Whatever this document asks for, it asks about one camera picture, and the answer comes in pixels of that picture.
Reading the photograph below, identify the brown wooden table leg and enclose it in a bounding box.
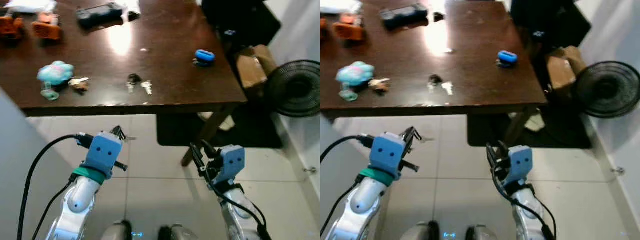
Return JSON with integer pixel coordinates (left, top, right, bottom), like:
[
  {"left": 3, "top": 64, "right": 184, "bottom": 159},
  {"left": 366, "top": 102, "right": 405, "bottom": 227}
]
[
  {"left": 502, "top": 106, "right": 540, "bottom": 147},
  {"left": 180, "top": 104, "right": 237, "bottom": 168}
]

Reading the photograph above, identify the black floor mat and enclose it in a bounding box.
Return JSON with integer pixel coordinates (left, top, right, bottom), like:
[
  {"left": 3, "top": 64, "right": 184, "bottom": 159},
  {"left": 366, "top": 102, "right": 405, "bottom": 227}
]
[
  {"left": 466, "top": 113, "right": 594, "bottom": 150},
  {"left": 155, "top": 113, "right": 284, "bottom": 150}
]

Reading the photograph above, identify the white object under table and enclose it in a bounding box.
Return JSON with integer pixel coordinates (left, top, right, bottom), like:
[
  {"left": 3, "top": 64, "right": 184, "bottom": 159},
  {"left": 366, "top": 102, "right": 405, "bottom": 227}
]
[
  {"left": 509, "top": 110, "right": 547, "bottom": 132},
  {"left": 197, "top": 110, "right": 237, "bottom": 132}
]

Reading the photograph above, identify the black headed key bunch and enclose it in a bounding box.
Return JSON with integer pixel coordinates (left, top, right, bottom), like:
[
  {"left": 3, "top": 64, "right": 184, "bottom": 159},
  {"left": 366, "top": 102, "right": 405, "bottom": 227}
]
[
  {"left": 427, "top": 74, "right": 455, "bottom": 97},
  {"left": 126, "top": 73, "right": 154, "bottom": 96}
]

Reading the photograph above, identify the robot right leg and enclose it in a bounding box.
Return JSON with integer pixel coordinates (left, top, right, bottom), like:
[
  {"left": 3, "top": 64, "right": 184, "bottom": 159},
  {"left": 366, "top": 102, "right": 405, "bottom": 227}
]
[
  {"left": 465, "top": 224, "right": 499, "bottom": 240},
  {"left": 158, "top": 224, "right": 199, "bottom": 240}
]

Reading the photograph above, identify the robot leg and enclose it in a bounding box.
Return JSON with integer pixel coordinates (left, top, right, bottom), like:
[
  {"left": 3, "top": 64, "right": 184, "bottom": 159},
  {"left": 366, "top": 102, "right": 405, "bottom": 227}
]
[
  {"left": 158, "top": 224, "right": 199, "bottom": 240},
  {"left": 465, "top": 224, "right": 499, "bottom": 240},
  {"left": 101, "top": 220, "right": 134, "bottom": 240},
  {"left": 399, "top": 221, "right": 441, "bottom": 240}
]

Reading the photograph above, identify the robot left leg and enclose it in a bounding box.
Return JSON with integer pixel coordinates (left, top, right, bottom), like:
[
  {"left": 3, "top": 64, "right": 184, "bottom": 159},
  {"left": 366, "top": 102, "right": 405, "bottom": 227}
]
[
  {"left": 399, "top": 221, "right": 441, "bottom": 240},
  {"left": 101, "top": 220, "right": 134, "bottom": 240}
]

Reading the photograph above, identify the brown cardboard box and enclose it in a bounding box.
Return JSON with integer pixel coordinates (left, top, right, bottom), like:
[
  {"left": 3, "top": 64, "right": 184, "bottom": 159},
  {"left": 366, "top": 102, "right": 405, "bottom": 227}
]
[
  {"left": 235, "top": 44, "right": 279, "bottom": 99},
  {"left": 545, "top": 45, "right": 587, "bottom": 101}
]

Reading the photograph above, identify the small blue plastic gadget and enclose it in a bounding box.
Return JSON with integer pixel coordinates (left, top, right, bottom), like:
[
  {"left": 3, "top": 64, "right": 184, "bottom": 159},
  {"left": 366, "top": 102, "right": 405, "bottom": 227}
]
[
  {"left": 192, "top": 48, "right": 216, "bottom": 68},
  {"left": 496, "top": 49, "right": 519, "bottom": 69}
]

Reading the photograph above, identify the black round fan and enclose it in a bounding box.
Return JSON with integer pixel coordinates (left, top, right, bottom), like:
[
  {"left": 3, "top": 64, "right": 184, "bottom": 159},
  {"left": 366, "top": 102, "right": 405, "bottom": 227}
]
[
  {"left": 571, "top": 60, "right": 640, "bottom": 120},
  {"left": 264, "top": 59, "right": 321, "bottom": 119}
]

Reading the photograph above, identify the black chair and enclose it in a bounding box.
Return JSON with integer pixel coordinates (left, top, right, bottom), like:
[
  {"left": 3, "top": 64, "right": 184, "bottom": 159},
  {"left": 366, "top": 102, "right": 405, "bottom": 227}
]
[
  {"left": 510, "top": 0, "right": 592, "bottom": 52},
  {"left": 201, "top": 0, "right": 282, "bottom": 52}
]

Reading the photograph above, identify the white plastic bag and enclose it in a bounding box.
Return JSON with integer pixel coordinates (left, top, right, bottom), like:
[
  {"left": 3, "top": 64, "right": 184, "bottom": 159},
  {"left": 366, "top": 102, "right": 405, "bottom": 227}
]
[
  {"left": 320, "top": 0, "right": 363, "bottom": 15},
  {"left": 4, "top": 0, "right": 57, "bottom": 14}
]

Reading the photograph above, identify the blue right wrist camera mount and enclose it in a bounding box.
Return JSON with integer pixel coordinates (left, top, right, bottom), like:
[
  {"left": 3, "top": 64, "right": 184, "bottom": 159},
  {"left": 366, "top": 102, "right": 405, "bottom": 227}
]
[
  {"left": 506, "top": 145, "right": 534, "bottom": 186},
  {"left": 219, "top": 145, "right": 246, "bottom": 184}
]

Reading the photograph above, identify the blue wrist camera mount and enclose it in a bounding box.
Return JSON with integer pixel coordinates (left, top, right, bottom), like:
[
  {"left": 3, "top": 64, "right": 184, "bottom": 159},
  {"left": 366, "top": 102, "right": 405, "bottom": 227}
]
[
  {"left": 219, "top": 145, "right": 246, "bottom": 184},
  {"left": 369, "top": 132, "right": 406, "bottom": 181},
  {"left": 506, "top": 145, "right": 534, "bottom": 186},
  {"left": 84, "top": 132, "right": 124, "bottom": 179}
]

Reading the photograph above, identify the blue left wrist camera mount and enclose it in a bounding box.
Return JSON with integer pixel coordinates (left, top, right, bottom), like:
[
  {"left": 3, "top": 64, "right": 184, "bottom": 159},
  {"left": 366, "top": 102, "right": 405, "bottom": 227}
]
[
  {"left": 84, "top": 132, "right": 124, "bottom": 179},
  {"left": 369, "top": 132, "right": 406, "bottom": 181}
]

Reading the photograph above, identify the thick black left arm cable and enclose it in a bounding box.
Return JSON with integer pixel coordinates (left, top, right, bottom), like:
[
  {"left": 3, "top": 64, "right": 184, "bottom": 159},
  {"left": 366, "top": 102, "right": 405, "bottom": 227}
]
[
  {"left": 320, "top": 133, "right": 375, "bottom": 165},
  {"left": 16, "top": 133, "right": 94, "bottom": 240}
]

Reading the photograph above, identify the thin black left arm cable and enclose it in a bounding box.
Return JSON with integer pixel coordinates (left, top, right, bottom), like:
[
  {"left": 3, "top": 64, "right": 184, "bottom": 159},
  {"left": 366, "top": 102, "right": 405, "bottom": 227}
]
[
  {"left": 31, "top": 181, "right": 74, "bottom": 240},
  {"left": 321, "top": 181, "right": 362, "bottom": 237}
]

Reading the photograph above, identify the blue fluffy keychain with keys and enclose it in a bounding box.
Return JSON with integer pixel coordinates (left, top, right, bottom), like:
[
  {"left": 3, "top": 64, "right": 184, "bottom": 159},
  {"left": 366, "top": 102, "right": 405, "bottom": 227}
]
[
  {"left": 36, "top": 60, "right": 91, "bottom": 102},
  {"left": 335, "top": 61, "right": 392, "bottom": 103}
]

